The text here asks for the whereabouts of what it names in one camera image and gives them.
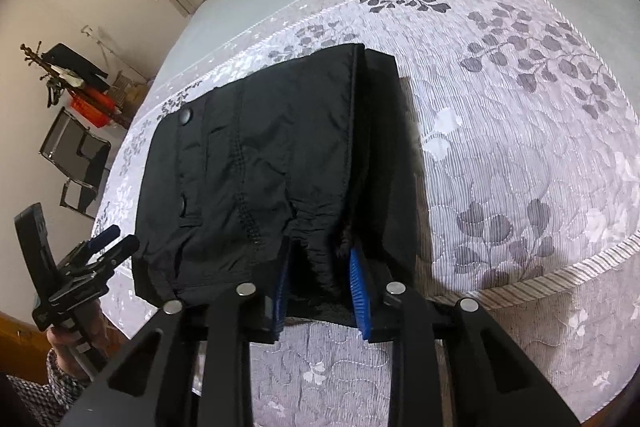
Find person's left forearm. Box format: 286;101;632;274
0;349;91;427

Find coat rack with dark clothes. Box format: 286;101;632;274
20;41;111;108

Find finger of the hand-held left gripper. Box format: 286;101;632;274
92;234;141;275
87;224;121;253

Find floral grey bedspread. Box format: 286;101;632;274
92;0;640;427

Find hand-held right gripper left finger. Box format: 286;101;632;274
60;237;293;427

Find person's left hand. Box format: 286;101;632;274
47;299;113;378

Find black pants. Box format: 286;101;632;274
132;43;418;328

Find wire rack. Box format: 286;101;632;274
110;72;136;102

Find red basket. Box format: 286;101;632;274
70;87;121;128

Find black folding chair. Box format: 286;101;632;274
39;107;112;220

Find wooden bed frame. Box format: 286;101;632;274
0;312;640;427

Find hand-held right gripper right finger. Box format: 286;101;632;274
347;247;581;427

